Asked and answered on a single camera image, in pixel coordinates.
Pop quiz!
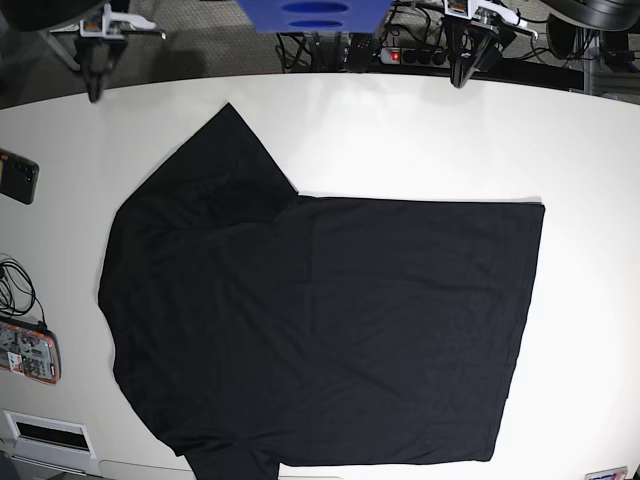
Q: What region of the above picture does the black T-shirt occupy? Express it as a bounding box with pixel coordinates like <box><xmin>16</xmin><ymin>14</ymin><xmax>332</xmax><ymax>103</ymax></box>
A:
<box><xmin>98</xmin><ymin>105</ymin><xmax>545</xmax><ymax>479</ymax></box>

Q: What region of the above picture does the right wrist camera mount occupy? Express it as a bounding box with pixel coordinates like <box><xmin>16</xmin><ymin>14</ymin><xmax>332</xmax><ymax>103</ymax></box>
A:
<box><xmin>79</xmin><ymin>3</ymin><xmax>166</xmax><ymax>40</ymax></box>

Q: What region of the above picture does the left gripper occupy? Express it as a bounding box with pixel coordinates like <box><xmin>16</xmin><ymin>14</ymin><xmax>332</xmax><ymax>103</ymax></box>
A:
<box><xmin>446</xmin><ymin>17</ymin><xmax>500</xmax><ymax>89</ymax></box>

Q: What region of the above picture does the black coiled cable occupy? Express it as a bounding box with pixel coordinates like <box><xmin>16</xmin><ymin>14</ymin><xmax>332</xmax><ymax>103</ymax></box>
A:
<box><xmin>0</xmin><ymin>254</ymin><xmax>47</xmax><ymax>329</ymax></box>

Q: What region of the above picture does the orange blue device case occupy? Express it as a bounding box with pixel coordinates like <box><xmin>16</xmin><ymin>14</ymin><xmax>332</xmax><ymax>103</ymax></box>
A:
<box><xmin>1</xmin><ymin>316</ymin><xmax>62</xmax><ymax>385</ymax></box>

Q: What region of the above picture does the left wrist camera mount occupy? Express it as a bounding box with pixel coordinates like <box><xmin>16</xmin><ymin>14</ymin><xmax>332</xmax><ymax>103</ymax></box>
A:
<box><xmin>443</xmin><ymin>0</ymin><xmax>538</xmax><ymax>38</ymax></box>

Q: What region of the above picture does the sticker at table edge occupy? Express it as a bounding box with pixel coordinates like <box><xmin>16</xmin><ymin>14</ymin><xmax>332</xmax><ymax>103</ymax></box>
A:
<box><xmin>584</xmin><ymin>466</ymin><xmax>628</xmax><ymax>480</ymax></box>

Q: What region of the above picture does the blue plastic stool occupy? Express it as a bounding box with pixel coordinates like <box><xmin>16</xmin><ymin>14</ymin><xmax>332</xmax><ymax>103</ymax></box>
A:
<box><xmin>238</xmin><ymin>0</ymin><xmax>391</xmax><ymax>34</ymax></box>

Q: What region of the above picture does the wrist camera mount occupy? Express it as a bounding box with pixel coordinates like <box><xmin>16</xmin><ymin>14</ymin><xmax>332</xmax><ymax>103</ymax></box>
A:
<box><xmin>79</xmin><ymin>3</ymin><xmax>166</xmax><ymax>40</ymax></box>
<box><xmin>443</xmin><ymin>0</ymin><xmax>538</xmax><ymax>38</ymax></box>

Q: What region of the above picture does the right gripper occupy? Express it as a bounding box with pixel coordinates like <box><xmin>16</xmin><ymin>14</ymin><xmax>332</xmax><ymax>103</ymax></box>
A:
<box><xmin>74</xmin><ymin>37</ymin><xmax>128</xmax><ymax>103</ymax></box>

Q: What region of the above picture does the black smartphone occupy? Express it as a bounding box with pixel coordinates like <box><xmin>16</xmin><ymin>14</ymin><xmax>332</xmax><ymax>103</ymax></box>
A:
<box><xmin>0</xmin><ymin>150</ymin><xmax>40</xmax><ymax>205</ymax></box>

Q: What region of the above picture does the white power strip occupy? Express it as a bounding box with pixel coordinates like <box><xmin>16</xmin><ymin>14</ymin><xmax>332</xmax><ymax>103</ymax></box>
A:
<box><xmin>379</xmin><ymin>47</ymin><xmax>449</xmax><ymax>67</ymax></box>

